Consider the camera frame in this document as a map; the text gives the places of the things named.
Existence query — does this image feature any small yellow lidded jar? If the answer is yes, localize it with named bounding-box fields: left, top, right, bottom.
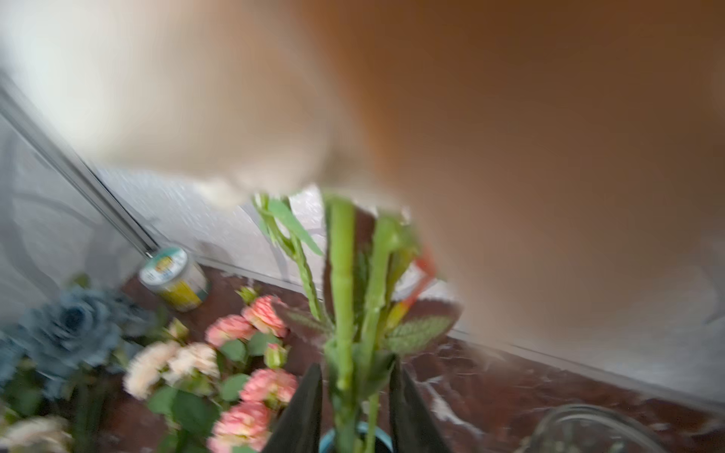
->
left=138, top=247, right=210, bottom=311

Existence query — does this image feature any blue-grey rose bunch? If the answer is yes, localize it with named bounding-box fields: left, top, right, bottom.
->
left=1, top=285, right=156, bottom=399

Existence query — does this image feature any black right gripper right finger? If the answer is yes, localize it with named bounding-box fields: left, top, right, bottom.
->
left=389, top=360, right=450, bottom=453

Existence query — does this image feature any peach single rose stem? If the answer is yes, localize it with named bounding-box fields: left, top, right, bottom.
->
left=251, top=0, right=725, bottom=453

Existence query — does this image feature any teal ceramic vase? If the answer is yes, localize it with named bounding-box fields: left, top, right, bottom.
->
left=318, top=421, right=395, bottom=453

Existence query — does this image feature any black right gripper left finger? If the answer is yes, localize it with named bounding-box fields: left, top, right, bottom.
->
left=262, top=364, right=323, bottom=453

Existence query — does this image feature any clear glass vase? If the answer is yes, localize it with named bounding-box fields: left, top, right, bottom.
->
left=518, top=404, right=668, bottom=453

